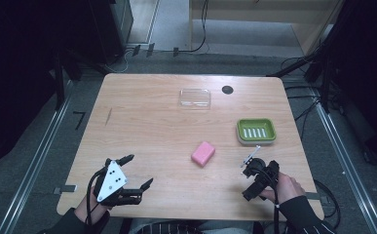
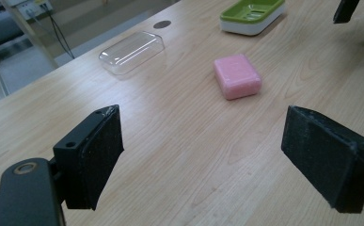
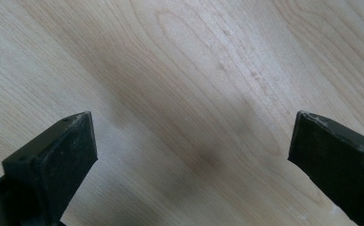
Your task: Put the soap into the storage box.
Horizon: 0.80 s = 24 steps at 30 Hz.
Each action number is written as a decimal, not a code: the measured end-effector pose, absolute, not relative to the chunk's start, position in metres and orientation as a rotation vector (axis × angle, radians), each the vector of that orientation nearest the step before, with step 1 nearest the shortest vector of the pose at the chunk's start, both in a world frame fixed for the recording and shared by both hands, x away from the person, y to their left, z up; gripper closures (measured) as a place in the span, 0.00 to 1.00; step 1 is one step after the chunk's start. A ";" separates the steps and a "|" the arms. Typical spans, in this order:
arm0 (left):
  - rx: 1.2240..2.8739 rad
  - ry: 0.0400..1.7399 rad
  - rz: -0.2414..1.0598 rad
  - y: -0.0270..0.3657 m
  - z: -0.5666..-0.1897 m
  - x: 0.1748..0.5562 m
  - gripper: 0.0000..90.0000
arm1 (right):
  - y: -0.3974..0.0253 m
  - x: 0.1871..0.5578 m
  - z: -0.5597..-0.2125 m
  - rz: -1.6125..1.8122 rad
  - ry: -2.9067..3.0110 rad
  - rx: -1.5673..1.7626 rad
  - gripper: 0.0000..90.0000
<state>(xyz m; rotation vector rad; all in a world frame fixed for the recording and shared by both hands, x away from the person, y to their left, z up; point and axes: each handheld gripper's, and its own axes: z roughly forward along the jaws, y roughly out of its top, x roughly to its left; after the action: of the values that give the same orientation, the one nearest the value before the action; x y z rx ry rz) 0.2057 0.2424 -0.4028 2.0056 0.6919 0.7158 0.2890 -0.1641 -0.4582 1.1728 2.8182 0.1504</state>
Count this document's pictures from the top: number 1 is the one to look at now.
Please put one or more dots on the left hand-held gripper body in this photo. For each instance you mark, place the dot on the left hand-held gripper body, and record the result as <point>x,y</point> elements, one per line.
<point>110,182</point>

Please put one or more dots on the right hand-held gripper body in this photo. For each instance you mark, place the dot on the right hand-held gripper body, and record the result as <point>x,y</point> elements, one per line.
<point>256,169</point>

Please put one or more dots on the person's right hand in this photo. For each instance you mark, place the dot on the person's right hand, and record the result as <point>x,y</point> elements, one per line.
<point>288,188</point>

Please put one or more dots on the person's left hand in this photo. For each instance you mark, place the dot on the person's left hand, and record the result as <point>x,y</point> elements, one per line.
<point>84,208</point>

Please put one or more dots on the green soap dish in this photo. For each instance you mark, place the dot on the green soap dish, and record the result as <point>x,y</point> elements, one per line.
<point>256,130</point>

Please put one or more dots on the grey tape strip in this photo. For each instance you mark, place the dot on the grey tape strip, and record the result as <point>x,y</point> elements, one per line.
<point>65,188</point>

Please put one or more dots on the person's striped clothing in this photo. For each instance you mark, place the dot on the person's striped clothing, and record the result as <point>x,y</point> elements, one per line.
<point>176,228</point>

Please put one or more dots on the pink soap bar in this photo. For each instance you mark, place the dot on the pink soap bar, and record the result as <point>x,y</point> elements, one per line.
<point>203,153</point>

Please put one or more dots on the black round table grommet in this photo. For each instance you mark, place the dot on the black round table grommet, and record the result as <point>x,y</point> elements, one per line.
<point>227,89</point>

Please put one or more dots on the clear plastic lid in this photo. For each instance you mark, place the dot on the clear plastic lid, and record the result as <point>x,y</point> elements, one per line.
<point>194,98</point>

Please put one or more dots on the black metal stand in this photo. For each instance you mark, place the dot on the black metal stand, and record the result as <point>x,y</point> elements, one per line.
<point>58,84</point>

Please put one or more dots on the black stand leg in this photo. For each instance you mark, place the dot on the black stand leg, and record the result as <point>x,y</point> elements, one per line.
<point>293,65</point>

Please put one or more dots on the black cabinet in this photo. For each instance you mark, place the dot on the black cabinet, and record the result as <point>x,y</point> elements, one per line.
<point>111,29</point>

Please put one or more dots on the light wooden furniture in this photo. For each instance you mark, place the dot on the light wooden furniture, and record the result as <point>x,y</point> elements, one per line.
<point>260,9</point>

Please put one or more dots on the metal floor rail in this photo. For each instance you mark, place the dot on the metal floor rail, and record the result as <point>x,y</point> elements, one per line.
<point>348,169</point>
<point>33,162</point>

